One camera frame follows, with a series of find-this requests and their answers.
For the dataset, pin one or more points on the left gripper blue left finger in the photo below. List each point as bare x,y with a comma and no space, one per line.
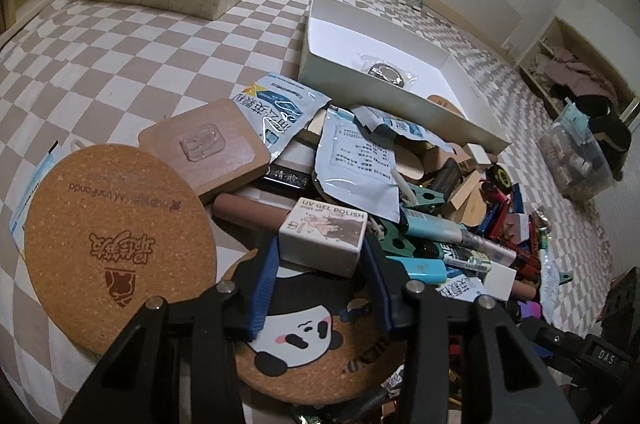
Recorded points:
265,266

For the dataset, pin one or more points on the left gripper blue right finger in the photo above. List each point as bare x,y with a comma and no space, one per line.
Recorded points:
380,280

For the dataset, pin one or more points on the uv gel polish box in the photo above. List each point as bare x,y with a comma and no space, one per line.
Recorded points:
322,236

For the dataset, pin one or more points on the panda cork coaster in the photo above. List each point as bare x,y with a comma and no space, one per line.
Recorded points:
321,342

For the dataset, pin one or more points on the white mask packet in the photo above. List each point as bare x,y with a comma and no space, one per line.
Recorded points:
355,168

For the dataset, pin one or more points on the brown tape roll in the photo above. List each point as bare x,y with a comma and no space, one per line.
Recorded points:
387,72

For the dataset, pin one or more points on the green plastic clip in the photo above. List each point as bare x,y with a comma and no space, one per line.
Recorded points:
421,199

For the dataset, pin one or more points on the white cube box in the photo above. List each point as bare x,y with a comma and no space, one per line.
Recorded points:
478,155

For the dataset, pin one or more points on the black round gold tin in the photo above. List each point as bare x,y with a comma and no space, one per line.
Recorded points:
499,177

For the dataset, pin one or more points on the blue white sachet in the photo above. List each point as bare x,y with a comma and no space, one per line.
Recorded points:
277,108

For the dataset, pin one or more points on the white shallow tray box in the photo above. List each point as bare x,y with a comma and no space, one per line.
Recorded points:
358,58

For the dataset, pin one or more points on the clear plastic storage bin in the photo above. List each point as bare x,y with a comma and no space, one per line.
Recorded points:
574,157

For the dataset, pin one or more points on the black bag on bin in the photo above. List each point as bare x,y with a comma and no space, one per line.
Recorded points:
612,135

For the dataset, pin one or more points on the wooden closet shelf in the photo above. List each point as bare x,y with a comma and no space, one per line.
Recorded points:
563,64

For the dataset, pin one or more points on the checkered bed sheet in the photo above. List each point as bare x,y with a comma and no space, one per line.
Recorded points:
98,73

